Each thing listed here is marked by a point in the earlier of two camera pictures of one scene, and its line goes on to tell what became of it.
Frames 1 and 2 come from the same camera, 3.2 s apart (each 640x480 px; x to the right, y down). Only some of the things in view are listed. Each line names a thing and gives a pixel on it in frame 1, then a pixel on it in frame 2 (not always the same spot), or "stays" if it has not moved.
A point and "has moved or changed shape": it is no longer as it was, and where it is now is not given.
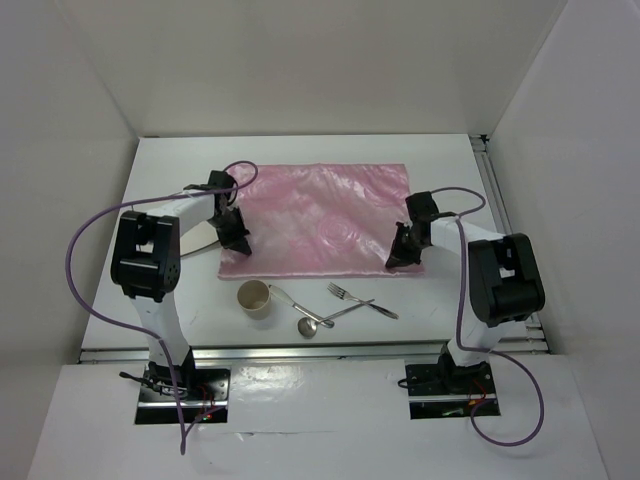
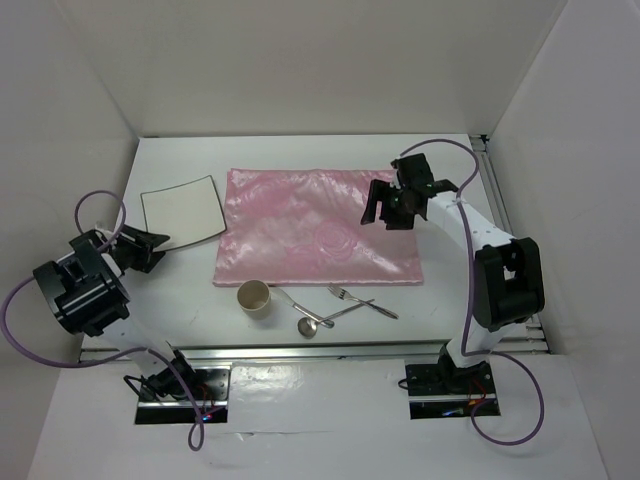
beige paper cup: x=254 y=298 stays
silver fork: x=339 y=292 stays
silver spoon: x=307 y=328 stays
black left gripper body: x=229 y=226 → x=132 y=254
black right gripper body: x=405 y=238 → x=407 y=217
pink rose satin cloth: x=321 y=220 has moved or changed shape
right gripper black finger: x=402 y=256 → x=390 y=214
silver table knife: x=286 y=298 stays
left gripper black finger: x=243 y=245 → x=157 y=239
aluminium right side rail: x=528 y=337 stays
